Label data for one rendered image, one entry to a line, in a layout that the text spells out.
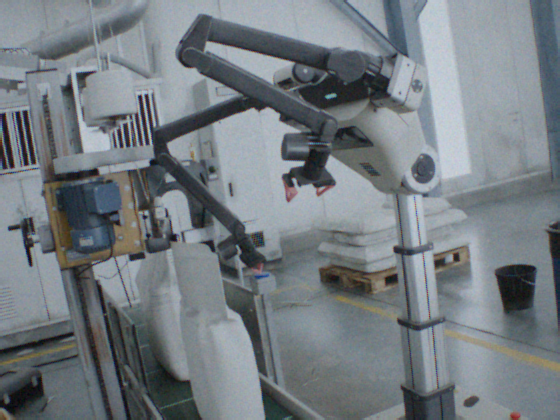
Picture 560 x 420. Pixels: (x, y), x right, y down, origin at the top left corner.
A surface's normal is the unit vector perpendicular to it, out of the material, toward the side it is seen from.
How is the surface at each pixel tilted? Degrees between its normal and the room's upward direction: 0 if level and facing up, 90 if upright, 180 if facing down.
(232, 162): 90
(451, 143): 90
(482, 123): 90
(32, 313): 90
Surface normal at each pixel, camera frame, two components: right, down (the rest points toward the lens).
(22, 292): 0.43, 0.04
